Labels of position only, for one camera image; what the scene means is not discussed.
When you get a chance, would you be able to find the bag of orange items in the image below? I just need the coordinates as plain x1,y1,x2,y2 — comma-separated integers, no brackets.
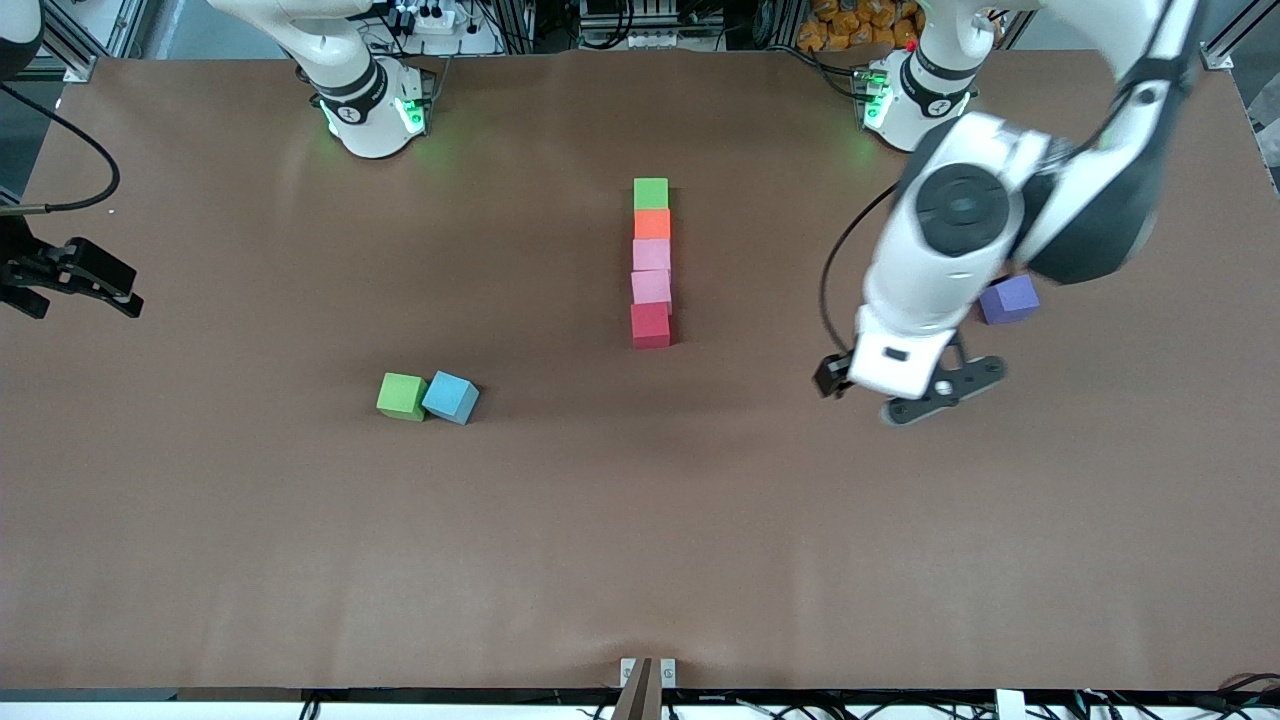
797,0,926,53

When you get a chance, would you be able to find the purple foam cube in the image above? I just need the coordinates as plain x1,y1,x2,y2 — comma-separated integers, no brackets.
978,274,1041,327

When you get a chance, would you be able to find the aluminium frame strut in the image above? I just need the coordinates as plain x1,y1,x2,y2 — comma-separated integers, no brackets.
1198,0,1280,71
40,0,151,83

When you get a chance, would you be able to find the white power strip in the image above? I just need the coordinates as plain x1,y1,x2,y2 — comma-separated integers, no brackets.
392,3,459,37

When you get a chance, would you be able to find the red foam cube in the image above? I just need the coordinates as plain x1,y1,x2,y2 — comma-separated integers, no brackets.
630,301,672,349

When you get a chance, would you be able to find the black cable bundle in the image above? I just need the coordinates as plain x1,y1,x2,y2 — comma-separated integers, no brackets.
1075,672,1280,720

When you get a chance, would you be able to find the blue foam cube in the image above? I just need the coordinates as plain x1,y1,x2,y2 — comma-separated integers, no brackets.
421,371,481,426

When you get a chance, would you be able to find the brown wedge post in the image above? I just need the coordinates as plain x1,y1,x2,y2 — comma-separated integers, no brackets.
610,657,656,720

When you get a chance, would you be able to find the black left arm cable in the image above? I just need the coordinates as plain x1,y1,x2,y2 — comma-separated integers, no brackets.
820,0,1201,363

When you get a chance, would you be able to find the small metal bracket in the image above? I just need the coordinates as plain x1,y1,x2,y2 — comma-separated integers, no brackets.
620,657,678,691

